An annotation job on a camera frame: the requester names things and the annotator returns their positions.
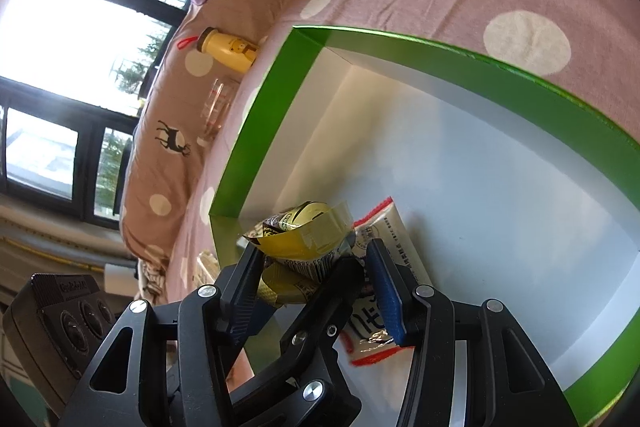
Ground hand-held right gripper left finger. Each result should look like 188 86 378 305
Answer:
60 247 266 427

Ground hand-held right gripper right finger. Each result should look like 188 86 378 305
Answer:
365 238 573 427

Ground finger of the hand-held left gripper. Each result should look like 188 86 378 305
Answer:
227 256 363 427

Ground yellow brown snack packet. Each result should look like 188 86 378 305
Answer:
243 200 357 308

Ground white red-edged snack packet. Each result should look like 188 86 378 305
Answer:
330 196 436 367

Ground green cardboard box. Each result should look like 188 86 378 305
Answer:
207 26 640 427

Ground white paper roll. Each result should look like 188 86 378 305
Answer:
105 259 138 295

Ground white patterned cloth pile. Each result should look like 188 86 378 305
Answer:
135 257 171 303

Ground clear plastic bottle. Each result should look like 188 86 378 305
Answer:
200 78 241 138

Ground brown polka dot duvet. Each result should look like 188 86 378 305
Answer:
120 2 271 268

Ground yellow bottle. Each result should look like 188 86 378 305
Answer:
177 27 259 75

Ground black framed window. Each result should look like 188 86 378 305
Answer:
0 0 201 228

